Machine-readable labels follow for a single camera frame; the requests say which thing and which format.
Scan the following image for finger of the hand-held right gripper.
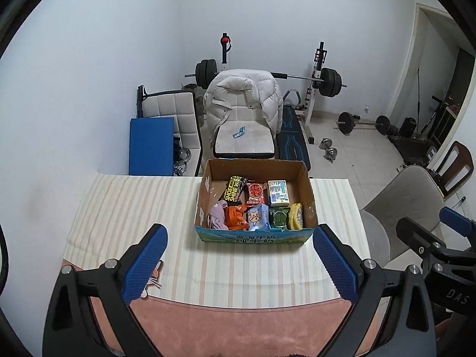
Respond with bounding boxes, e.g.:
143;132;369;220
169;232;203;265
439;206;476;237
396;217;452;268

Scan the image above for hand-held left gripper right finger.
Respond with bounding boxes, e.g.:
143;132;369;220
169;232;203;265
313;224;437;357

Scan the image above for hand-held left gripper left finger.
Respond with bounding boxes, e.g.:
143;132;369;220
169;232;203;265
43;223;169;357

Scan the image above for clear yellow plastic packet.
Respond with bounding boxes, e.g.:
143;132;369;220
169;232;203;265
288;203;304;230

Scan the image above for green snack packet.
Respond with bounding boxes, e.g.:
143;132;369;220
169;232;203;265
268;207;291;229

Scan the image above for cardboard box with blue print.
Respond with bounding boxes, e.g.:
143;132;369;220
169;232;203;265
194;159;318;245

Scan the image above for grey purple sock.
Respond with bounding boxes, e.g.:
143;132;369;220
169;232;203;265
207;200;229;231

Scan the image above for blue tissue pack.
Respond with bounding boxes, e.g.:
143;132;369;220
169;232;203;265
247;204;271;231

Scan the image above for white blue milk carton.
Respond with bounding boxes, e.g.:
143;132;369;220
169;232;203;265
268;179;291;208

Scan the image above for orange snack packet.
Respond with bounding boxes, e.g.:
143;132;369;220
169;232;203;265
226;204;249;230

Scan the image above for red snack packet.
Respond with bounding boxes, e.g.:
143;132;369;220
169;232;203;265
246;181;266;203

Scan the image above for black shoe wipes packet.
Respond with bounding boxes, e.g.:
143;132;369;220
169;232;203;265
222;176;249;205

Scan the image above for grey office chair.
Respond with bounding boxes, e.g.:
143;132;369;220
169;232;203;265
359;165;447;268

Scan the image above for brown wooden chair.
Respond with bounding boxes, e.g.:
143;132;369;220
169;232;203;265
428;140;475;198

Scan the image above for striped pink cat-print tablecloth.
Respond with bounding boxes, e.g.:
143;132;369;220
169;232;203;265
61;173;389;357

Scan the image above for black exercise equipment base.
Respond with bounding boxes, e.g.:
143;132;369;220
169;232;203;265
389;134;441;166

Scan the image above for black kick scooter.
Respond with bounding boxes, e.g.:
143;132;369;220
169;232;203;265
418;96;450;145

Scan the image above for chrome weight plates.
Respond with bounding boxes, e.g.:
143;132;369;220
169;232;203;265
173;136;192;175

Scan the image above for blue folded mat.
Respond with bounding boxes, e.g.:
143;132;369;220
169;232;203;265
128;117;175;175

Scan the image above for black blue weight bench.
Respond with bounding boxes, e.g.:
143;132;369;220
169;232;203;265
276;106;313;177

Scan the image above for small floor barbell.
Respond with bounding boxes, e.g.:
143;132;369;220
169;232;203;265
336;112;398;136

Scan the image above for white barbell rack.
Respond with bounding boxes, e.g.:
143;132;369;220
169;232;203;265
219;33;328;145

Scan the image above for white padded chair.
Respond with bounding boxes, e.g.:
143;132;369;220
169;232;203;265
214;121;276;159

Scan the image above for white quilted chair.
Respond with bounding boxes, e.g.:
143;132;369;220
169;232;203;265
137;85;203;177

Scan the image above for racked barbell with black plates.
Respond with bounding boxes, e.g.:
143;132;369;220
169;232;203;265
185;59;348;97

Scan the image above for white down jacket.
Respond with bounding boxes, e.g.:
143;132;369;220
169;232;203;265
204;69;282;153

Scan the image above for white door frame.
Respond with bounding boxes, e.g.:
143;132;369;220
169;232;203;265
389;2;476;120

